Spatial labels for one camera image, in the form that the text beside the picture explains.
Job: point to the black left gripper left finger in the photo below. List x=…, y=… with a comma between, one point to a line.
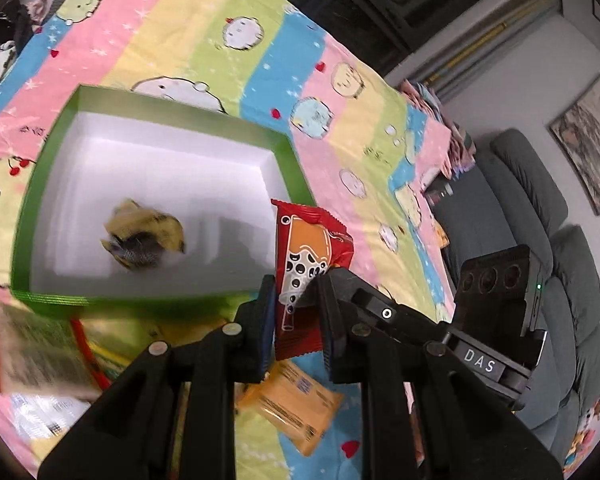
x=170, y=414

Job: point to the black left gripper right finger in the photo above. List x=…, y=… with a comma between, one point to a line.
x=425, y=414

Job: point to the yellow pastry snack packet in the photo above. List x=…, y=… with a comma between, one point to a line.
x=294, y=403

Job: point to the red bubble tea snack packet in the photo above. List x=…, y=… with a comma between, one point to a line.
x=309, y=242

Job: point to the white barcode snack packet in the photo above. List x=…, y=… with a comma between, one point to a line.
x=42, y=417

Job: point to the grey sofa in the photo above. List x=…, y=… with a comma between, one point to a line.
x=509, y=237

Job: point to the green white snack packet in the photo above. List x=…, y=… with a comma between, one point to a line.
x=46, y=357

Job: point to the gold wrapped snack in box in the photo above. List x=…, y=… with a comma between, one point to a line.
x=138, y=237

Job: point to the green cardboard box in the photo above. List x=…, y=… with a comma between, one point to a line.
x=216, y=174

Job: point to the colourful cartoon bedsheet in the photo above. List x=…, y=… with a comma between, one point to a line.
x=365, y=150

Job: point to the black white clothes pile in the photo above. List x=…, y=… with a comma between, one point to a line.
x=18, y=23

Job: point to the framed wall painting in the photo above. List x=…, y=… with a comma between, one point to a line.
x=577, y=131

